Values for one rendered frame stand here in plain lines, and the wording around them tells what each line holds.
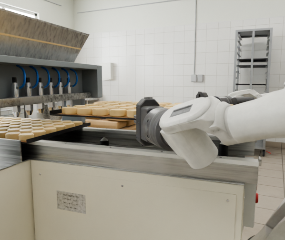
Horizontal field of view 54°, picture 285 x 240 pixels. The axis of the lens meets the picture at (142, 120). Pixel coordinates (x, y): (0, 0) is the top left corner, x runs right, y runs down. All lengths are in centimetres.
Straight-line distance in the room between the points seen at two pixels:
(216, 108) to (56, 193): 67
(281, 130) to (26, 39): 89
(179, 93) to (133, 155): 450
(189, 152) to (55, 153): 55
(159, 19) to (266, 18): 185
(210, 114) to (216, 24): 477
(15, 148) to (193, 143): 65
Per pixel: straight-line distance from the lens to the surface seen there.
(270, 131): 45
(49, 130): 111
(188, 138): 51
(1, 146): 105
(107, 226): 94
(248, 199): 84
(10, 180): 99
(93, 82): 140
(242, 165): 77
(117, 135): 116
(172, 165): 80
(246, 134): 46
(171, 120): 50
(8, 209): 101
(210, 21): 524
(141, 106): 68
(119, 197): 88
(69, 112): 89
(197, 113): 47
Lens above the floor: 110
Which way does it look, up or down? 8 degrees down
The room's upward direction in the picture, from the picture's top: straight up
